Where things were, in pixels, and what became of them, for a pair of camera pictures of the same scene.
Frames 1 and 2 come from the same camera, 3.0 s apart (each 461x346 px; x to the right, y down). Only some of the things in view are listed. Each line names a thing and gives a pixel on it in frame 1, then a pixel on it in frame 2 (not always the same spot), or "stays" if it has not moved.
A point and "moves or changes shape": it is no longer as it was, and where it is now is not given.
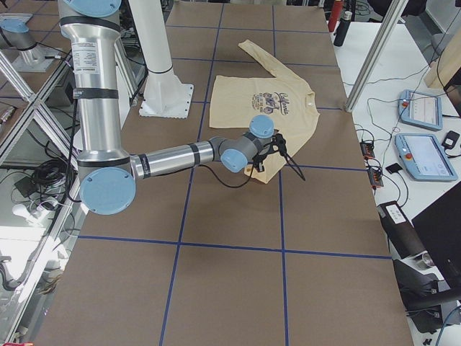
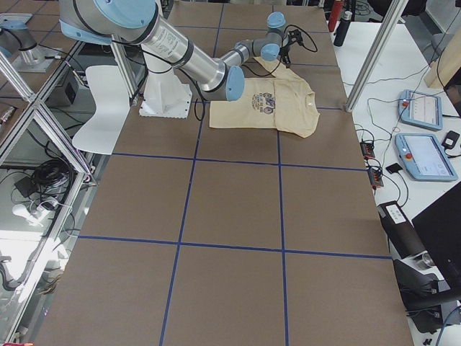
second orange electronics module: x=375 y=178 stays
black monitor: x=439 y=229 stays
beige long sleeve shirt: x=254 y=102 moves or changes shape
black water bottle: x=343 y=29 stays
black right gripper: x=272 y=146 to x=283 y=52
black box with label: x=401 y=233 stays
